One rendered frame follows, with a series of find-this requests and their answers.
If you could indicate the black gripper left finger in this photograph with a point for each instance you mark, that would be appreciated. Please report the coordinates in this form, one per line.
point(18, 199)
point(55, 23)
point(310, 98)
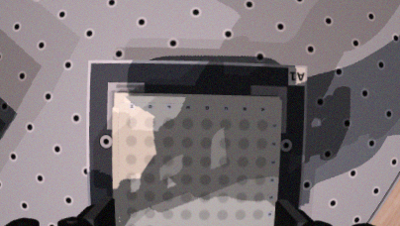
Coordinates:
point(100, 214)

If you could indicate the grey pcr plate with grid of round wells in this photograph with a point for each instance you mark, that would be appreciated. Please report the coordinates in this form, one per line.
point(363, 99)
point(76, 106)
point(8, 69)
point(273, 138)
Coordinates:
point(195, 159)

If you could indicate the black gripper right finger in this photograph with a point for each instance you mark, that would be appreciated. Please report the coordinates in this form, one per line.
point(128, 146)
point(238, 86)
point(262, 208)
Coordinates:
point(287, 215)

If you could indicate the grey flat base plate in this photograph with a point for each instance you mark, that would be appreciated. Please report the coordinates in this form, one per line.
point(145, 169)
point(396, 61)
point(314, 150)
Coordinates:
point(351, 48)

